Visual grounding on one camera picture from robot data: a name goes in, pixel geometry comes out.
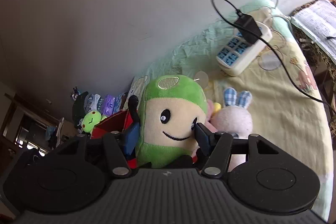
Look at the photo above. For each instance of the green frog plush toy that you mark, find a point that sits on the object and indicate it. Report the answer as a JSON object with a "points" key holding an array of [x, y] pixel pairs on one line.
{"points": [[92, 120]]}

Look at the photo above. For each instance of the black clip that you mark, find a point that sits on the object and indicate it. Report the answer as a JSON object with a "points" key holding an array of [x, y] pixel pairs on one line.
{"points": [[75, 91]]}

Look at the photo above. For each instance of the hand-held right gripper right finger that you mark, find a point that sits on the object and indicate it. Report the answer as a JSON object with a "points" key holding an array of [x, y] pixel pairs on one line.
{"points": [[203, 138]]}

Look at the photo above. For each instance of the black charger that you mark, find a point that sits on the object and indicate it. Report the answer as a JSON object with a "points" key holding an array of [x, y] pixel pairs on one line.
{"points": [[248, 27]]}

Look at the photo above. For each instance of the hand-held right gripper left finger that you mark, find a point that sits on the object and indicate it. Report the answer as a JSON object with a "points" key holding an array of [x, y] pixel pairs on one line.
{"points": [[131, 138]]}

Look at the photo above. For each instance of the printed paper sheet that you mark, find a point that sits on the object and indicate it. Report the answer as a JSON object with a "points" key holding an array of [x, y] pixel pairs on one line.
{"points": [[317, 22]]}

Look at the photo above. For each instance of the black curved object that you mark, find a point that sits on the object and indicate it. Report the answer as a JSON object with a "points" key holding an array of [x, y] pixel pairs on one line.
{"points": [[133, 103]]}

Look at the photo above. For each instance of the purple tissue pack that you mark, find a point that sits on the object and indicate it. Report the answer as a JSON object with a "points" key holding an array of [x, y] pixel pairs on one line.
{"points": [[109, 103]]}

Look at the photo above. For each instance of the red cardboard box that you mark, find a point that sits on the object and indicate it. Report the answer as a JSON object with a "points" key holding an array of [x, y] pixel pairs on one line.
{"points": [[110, 125]]}

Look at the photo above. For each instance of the printed bedsheet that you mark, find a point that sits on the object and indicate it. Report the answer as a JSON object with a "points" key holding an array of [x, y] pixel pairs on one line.
{"points": [[275, 121]]}

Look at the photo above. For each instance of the dark green cap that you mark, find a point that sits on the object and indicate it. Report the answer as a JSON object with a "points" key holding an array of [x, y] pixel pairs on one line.
{"points": [[78, 108]]}

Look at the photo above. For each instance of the blue white patterned cloth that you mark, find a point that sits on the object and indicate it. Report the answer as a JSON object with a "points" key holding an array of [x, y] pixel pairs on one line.
{"points": [[92, 102]]}

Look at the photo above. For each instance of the green mushroom plush toy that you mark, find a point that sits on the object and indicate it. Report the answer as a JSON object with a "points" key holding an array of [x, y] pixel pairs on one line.
{"points": [[168, 108]]}

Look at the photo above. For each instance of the pink bunny plush plaid ears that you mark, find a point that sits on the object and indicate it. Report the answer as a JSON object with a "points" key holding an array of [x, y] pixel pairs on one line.
{"points": [[233, 119]]}

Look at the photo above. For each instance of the blue patterned pack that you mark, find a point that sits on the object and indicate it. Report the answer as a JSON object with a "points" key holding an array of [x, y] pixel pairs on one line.
{"points": [[119, 102]]}

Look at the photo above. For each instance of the white power strip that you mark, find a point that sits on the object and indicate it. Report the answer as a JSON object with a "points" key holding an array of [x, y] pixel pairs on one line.
{"points": [[236, 66]]}

